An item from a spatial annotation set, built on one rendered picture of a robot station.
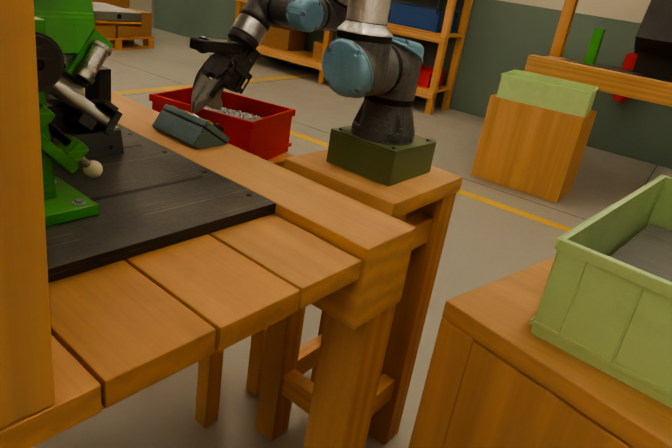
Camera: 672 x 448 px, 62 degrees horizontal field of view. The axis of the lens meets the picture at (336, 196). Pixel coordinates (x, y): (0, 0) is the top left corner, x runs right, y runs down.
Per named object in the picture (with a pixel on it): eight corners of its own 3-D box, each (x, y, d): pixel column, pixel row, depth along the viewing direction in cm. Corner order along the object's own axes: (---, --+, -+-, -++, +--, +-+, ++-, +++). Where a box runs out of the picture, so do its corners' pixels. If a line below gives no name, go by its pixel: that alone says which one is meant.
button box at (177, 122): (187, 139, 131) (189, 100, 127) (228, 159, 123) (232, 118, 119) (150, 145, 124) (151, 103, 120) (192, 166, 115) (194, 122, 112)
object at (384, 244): (27, 97, 184) (24, 51, 178) (401, 301, 100) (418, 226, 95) (-21, 100, 173) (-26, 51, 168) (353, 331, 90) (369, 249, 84)
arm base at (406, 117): (368, 123, 143) (375, 85, 140) (422, 138, 137) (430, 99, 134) (339, 132, 131) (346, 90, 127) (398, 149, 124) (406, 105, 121)
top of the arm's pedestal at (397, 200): (360, 153, 159) (362, 140, 158) (460, 191, 142) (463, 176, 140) (282, 173, 135) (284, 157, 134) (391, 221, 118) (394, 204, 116)
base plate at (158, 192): (3, 72, 157) (3, 65, 156) (275, 213, 96) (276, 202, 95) (-198, 79, 126) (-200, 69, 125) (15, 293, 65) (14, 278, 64)
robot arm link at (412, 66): (424, 99, 132) (437, 41, 127) (393, 103, 121) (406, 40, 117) (383, 87, 138) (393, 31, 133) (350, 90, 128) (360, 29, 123)
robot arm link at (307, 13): (337, 0, 127) (301, -8, 133) (304, -4, 119) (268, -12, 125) (331, 35, 130) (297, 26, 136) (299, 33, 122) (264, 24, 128)
